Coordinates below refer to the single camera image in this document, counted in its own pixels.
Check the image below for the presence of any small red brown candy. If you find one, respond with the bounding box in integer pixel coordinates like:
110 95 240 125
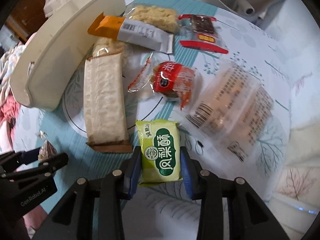
38 130 57 163

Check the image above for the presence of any green pineapple cake packet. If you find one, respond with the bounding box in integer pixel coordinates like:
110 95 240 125
136 119 182 186

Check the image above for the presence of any long beige wafer pack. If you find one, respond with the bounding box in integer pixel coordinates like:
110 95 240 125
84 52 132 153

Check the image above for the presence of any clear printed cracker pack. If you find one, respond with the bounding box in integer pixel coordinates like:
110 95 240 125
183 60 273 162

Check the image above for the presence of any red pastry packet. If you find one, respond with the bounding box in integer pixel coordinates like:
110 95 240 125
127 53 202 111

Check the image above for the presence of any orange grey snack bar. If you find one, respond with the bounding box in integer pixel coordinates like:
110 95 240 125
87 14 174 54

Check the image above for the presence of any rice crispy cake pack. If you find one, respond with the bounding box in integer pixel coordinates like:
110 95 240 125
124 4 179 33

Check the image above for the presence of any dark berry red packet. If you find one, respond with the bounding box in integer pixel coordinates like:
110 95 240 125
178 14 228 54

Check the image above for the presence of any pink bed blanket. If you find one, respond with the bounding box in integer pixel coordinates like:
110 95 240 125
1 42 47 239

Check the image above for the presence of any white plastic organizer tray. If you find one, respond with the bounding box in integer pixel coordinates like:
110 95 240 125
10 0 126 111

